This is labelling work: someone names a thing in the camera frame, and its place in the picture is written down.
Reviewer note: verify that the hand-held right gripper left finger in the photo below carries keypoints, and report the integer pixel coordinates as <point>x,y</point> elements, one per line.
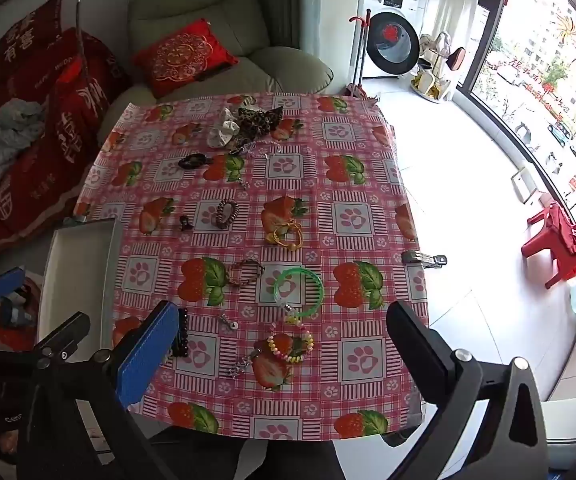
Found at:
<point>148,355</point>

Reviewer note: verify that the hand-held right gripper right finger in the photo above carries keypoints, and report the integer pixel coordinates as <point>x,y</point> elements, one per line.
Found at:
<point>418,345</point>

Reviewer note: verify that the black hair clip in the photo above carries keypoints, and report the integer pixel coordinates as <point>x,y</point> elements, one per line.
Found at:
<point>183,335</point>

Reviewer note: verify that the white tray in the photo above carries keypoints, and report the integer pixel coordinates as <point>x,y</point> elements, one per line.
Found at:
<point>78,270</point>

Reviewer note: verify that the green bangle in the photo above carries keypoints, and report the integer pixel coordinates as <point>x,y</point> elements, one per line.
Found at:
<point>277,292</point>

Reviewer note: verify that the blue and white bottle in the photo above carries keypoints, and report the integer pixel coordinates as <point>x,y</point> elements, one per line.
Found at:
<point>15,316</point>

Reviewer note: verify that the metal table clamp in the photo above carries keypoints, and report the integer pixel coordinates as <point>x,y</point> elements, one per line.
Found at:
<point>420,258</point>

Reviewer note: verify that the black slipper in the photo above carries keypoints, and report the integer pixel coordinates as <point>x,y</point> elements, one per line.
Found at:
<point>13,420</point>

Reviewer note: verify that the small black hair claw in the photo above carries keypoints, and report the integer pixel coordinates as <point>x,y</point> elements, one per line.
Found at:
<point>184,222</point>

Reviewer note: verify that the grey knitted cloth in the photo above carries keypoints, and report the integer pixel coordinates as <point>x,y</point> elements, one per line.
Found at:
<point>8,130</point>

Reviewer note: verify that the red plastic chair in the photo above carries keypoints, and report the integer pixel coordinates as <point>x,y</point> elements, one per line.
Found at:
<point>575,245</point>

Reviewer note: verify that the strawberry printed tablecloth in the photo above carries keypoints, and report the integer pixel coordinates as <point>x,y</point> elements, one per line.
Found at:
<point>318,185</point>

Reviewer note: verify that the black scrunchie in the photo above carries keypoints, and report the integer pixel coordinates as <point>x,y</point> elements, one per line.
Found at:
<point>188,161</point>

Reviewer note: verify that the white scrunchie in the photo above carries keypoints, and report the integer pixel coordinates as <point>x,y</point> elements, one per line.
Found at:
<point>220,132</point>

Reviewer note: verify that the gooseneck lamp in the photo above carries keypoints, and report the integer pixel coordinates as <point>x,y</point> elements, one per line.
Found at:
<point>82,35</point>

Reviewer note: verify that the leopard print scrunchie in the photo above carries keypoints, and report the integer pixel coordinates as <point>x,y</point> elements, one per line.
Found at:
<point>260,120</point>

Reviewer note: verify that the round shoe rack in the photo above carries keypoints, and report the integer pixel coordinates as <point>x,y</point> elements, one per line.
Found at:
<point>435,80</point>

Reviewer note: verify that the red embroidered cushion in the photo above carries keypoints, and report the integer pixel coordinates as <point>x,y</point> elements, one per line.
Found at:
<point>183,57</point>

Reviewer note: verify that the red mop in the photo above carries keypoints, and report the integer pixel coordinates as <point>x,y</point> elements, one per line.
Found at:
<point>359,60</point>

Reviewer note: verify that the beige armchair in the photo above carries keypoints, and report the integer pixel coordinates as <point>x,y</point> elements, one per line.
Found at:
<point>248,25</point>

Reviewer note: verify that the white curtain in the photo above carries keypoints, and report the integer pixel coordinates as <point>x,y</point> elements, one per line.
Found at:
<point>455,0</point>

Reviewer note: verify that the grey pleated curtain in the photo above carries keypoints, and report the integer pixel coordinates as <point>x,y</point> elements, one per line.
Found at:
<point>288,5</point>

